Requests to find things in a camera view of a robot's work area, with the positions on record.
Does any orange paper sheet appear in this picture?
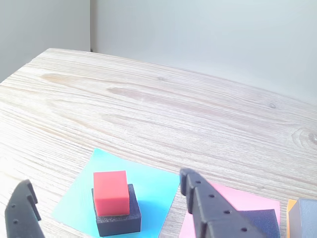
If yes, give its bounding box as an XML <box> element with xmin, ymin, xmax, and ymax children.
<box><xmin>286</xmin><ymin>199</ymin><xmax>298</xmax><ymax>238</ymax></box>

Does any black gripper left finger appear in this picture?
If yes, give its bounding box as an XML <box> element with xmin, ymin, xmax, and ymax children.
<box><xmin>4</xmin><ymin>179</ymin><xmax>47</xmax><ymax>238</ymax></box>

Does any small red cube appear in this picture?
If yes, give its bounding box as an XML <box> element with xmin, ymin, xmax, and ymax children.
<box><xmin>93</xmin><ymin>170</ymin><xmax>131</xmax><ymax>217</ymax></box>

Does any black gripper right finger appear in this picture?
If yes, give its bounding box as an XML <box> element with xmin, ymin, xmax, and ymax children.
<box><xmin>179</xmin><ymin>168</ymin><xmax>267</xmax><ymax>238</ymax></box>

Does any pink paper sheet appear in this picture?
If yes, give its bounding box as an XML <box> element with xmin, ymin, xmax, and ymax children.
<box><xmin>178</xmin><ymin>180</ymin><xmax>281</xmax><ymax>238</ymax></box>

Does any small black cube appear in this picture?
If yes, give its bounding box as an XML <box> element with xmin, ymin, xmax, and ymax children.
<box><xmin>91</xmin><ymin>183</ymin><xmax>142</xmax><ymax>237</ymax></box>

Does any blue paper sheet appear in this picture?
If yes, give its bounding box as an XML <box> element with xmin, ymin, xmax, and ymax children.
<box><xmin>51</xmin><ymin>148</ymin><xmax>181</xmax><ymax>238</ymax></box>

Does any large flat black block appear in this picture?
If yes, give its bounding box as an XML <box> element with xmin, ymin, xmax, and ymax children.
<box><xmin>288</xmin><ymin>197</ymin><xmax>317</xmax><ymax>238</ymax></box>

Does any medium black block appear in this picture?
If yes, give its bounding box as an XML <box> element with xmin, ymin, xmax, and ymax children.
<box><xmin>239</xmin><ymin>209</ymin><xmax>281</xmax><ymax>238</ymax></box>

